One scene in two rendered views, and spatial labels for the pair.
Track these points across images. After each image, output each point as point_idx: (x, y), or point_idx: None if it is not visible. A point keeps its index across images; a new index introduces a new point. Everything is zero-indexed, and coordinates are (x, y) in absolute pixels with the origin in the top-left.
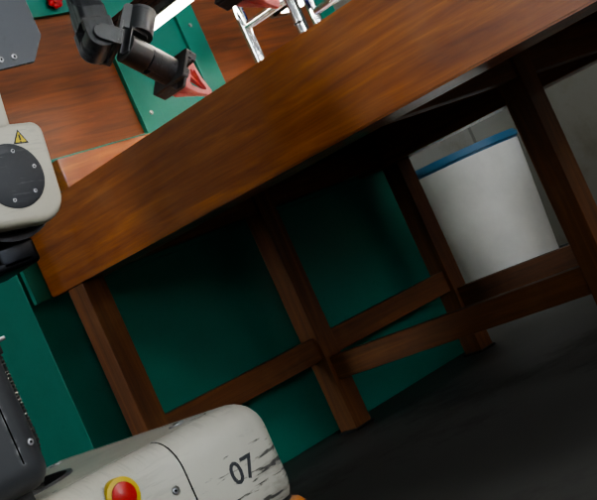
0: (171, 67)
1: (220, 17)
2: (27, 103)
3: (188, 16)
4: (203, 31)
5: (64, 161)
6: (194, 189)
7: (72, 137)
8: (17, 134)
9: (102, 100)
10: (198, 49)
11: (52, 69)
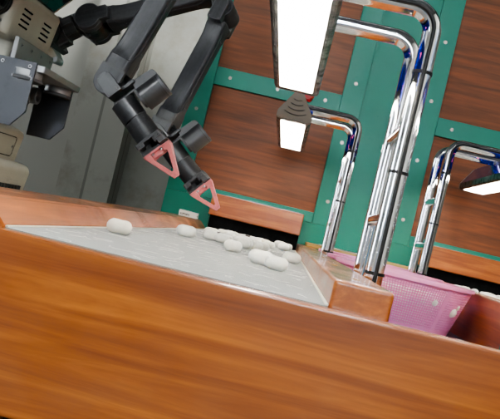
0: (186, 176)
1: (457, 167)
2: (238, 150)
3: (422, 154)
4: (430, 170)
5: (218, 196)
6: None
7: (255, 186)
8: None
9: (297, 174)
10: (410, 179)
11: (274, 138)
